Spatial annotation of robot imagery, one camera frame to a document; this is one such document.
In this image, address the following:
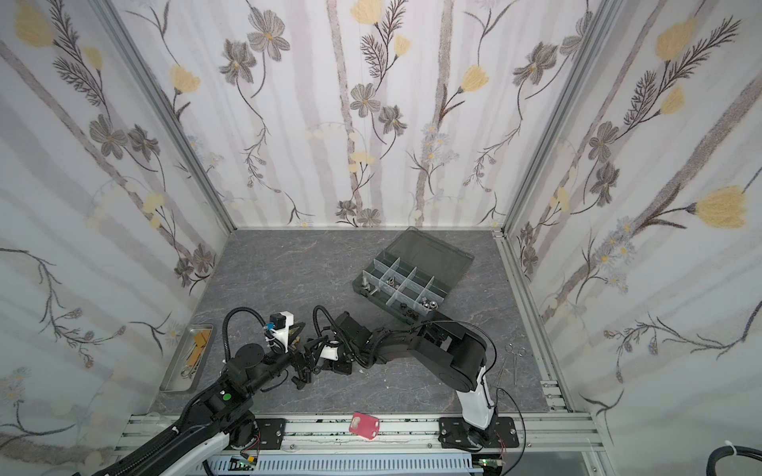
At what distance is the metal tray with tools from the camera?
84cm

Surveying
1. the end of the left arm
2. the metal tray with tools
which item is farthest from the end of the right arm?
the metal tray with tools

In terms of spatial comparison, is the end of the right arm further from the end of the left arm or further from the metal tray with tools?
the metal tray with tools
